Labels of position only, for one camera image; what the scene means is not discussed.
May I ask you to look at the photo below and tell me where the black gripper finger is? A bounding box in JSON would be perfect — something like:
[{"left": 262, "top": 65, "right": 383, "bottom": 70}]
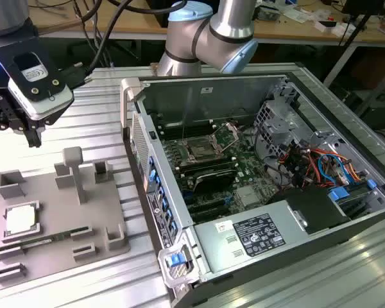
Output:
[{"left": 24, "top": 126, "right": 43, "bottom": 149}]

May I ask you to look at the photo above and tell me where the silver CPU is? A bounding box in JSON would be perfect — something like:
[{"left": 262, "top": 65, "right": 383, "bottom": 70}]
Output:
[{"left": 4, "top": 205, "right": 41, "bottom": 234}]

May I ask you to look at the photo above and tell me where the black RAM slot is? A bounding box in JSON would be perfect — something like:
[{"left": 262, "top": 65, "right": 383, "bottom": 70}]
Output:
[
  {"left": 160, "top": 124, "right": 214, "bottom": 135},
  {"left": 176, "top": 155, "right": 230, "bottom": 169},
  {"left": 178, "top": 160, "right": 234, "bottom": 176},
  {"left": 158, "top": 119, "right": 212, "bottom": 130}
]

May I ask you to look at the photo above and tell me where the CPU socket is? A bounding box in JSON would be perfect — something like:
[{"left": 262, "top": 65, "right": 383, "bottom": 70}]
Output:
[{"left": 179, "top": 134, "right": 228, "bottom": 165}]

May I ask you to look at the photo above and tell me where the black expansion slot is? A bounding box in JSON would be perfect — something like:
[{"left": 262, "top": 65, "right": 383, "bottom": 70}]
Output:
[
  {"left": 191, "top": 205, "right": 232, "bottom": 223},
  {"left": 187, "top": 196, "right": 228, "bottom": 212}
]

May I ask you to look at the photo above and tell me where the grey parts rack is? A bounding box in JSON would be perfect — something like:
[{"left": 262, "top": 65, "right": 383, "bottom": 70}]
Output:
[{"left": 0, "top": 146, "right": 131, "bottom": 285}]

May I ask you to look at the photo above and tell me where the green RAM stick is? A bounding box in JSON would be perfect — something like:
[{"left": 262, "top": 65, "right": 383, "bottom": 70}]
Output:
[{"left": 19, "top": 226, "right": 88, "bottom": 250}]

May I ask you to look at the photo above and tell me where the blue case latch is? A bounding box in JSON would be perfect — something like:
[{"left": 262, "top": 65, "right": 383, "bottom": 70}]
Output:
[{"left": 166, "top": 253, "right": 184, "bottom": 268}]

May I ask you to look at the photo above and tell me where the metal socket cover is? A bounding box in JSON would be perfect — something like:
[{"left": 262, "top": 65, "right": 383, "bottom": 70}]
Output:
[{"left": 212, "top": 121, "right": 242, "bottom": 152}]

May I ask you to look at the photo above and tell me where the silver power supply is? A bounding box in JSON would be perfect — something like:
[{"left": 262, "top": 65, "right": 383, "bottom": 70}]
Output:
[{"left": 192, "top": 200, "right": 309, "bottom": 274}]

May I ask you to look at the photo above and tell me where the silver chipset heat sink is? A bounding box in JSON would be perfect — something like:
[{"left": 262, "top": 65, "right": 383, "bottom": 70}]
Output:
[{"left": 235, "top": 185, "right": 260, "bottom": 209}]

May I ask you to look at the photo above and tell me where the green motherboard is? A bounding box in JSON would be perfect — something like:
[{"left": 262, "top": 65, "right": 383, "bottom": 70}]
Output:
[{"left": 162, "top": 123, "right": 288, "bottom": 225}]

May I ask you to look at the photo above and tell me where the perforated metal drive cage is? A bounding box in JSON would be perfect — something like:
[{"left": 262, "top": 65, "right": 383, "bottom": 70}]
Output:
[{"left": 252, "top": 98, "right": 305, "bottom": 155}]

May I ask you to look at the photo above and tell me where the open PC case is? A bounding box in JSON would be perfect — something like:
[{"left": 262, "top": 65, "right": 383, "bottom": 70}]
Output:
[{"left": 119, "top": 70, "right": 385, "bottom": 308}]

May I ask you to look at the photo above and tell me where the black plastic shroud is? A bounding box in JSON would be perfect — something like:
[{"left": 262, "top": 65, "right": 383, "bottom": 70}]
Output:
[{"left": 266, "top": 187, "right": 353, "bottom": 235}]

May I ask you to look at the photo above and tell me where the black stand pole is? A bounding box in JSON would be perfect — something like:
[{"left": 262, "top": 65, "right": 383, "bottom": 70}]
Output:
[{"left": 338, "top": 0, "right": 375, "bottom": 46}]

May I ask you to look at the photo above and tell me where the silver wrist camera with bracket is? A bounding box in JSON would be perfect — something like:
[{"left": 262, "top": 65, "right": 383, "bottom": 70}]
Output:
[{"left": 6, "top": 44, "right": 75, "bottom": 122}]

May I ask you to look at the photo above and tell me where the black camera cable with plug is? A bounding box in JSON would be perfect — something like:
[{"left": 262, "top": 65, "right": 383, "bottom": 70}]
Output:
[{"left": 56, "top": 0, "right": 137, "bottom": 92}]

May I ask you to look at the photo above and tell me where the orange wire bundle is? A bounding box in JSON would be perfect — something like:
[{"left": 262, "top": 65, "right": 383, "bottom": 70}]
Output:
[{"left": 275, "top": 146, "right": 367, "bottom": 187}]

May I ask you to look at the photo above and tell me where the blue wire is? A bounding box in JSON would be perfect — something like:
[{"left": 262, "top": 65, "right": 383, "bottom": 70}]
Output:
[{"left": 317, "top": 153, "right": 351, "bottom": 184}]

